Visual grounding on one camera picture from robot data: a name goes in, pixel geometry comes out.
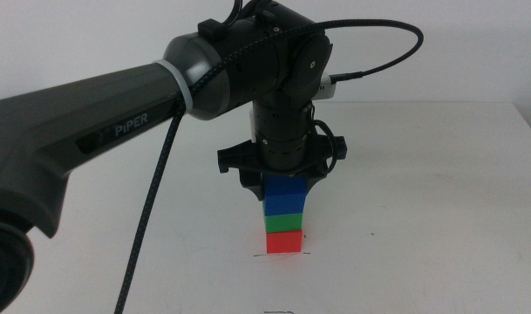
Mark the red cube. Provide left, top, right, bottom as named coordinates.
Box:
left=265, top=229, right=304, bottom=255

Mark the green cube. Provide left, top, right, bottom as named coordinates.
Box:
left=263, top=212, right=304, bottom=234

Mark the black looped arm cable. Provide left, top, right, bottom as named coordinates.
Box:
left=223, top=0, right=270, bottom=27

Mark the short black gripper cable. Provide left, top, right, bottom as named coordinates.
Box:
left=310, top=119, right=338, bottom=175

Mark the blue cube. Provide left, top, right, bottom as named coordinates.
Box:
left=262, top=174, right=309, bottom=217

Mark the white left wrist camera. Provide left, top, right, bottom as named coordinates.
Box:
left=318, top=72, right=339, bottom=102

